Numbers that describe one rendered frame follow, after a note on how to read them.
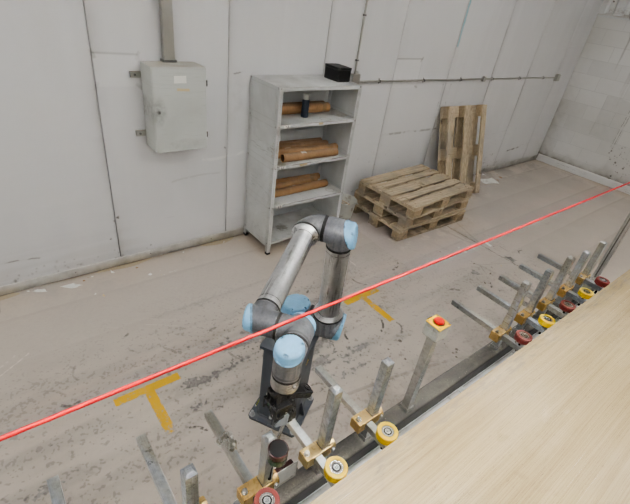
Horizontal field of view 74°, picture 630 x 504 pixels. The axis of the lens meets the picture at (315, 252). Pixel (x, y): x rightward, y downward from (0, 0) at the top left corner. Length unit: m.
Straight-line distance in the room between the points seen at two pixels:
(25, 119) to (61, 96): 0.27
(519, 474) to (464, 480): 0.21
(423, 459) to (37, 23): 3.09
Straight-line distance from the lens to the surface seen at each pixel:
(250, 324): 1.36
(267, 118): 3.65
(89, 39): 3.35
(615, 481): 2.02
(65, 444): 2.83
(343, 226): 1.73
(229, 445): 1.63
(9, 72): 3.31
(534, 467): 1.87
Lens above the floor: 2.25
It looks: 32 degrees down
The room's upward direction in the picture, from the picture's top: 9 degrees clockwise
